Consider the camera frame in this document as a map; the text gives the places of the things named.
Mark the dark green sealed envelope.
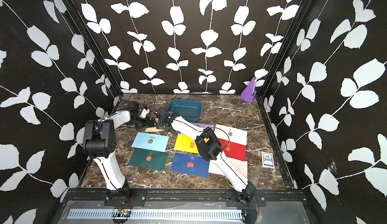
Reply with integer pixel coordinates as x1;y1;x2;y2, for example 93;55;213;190
128;148;169;171

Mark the white envelope brown seal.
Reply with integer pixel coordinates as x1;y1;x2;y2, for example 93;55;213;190
214;124;248;146

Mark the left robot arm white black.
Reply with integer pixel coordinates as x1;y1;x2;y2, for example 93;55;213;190
82;110;156;198

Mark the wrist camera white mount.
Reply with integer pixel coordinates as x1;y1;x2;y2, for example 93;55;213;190
138;107;150;119
155;107;168;119

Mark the white perforated rail strip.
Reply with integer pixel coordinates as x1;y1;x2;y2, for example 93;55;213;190
66;209;243;222

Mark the dark blue sealed envelope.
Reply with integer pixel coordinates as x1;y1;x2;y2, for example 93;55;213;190
170;153;210;178

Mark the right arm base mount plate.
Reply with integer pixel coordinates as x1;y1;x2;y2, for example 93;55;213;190
222;190;266;208

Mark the pale pink sealed envelope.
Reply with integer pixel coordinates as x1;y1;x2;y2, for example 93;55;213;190
208;158;248;178

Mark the small electronics board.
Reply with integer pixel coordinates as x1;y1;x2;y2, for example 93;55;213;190
112;209;132;220

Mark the cream yellow envelope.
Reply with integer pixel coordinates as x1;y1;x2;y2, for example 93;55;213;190
145;127;163;132

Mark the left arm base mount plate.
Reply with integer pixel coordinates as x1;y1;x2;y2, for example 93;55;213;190
104;189;147;208

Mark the lavender envelope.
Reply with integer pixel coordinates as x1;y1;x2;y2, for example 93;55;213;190
179;122;215;137

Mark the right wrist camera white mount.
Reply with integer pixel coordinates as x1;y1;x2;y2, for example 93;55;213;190
155;107;168;119

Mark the teal plastic storage box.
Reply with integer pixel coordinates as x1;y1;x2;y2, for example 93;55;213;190
168;99;202;123

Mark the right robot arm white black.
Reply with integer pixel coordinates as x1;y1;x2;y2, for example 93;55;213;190
155;108;257;206

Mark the red sealed envelope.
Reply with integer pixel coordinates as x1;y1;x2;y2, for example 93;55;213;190
219;139;246;161

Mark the light blue sealed envelope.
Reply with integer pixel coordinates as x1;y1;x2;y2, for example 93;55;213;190
132;132;169;152

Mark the purple plastic stand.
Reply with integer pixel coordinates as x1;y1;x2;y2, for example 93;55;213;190
240;77;257;104

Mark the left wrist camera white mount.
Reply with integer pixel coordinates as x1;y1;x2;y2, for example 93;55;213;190
138;107;150;119

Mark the playing card deck box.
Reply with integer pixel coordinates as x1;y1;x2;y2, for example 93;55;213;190
261;152;275;169

